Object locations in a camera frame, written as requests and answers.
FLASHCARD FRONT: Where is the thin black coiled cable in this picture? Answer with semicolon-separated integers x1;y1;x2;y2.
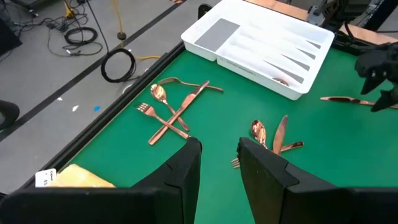
46;26;103;57

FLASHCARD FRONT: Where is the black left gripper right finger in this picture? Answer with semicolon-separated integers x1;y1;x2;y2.
237;137;398;224

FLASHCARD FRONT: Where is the green table mat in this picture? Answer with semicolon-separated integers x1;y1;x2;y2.
66;46;398;224

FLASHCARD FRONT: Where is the yellow floor cable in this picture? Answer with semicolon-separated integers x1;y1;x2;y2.
111;0;161;62

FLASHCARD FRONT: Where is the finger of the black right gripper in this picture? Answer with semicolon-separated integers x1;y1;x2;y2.
360;77;388;96
370;89;398;113

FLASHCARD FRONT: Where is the thick black coiled cable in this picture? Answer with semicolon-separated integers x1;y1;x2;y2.
100;47;137;84

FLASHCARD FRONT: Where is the rose gold fork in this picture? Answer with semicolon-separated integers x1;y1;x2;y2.
133;101;191;140
230;141;305;169

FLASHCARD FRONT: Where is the yellow folded cloth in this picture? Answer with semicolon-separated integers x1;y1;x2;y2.
35;164;116;189

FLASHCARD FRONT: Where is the yellow plug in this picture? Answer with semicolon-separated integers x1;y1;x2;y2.
63;0;75;19

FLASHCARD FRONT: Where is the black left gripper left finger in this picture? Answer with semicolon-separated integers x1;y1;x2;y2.
0;136;203;224

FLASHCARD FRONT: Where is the black floor equipment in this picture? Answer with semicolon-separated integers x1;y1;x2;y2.
0;17;23;58

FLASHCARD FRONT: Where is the white cutlery tray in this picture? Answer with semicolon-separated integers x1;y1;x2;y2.
180;0;336;101

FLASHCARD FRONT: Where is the straight black floor cable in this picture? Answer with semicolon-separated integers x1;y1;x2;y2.
84;0;110;54

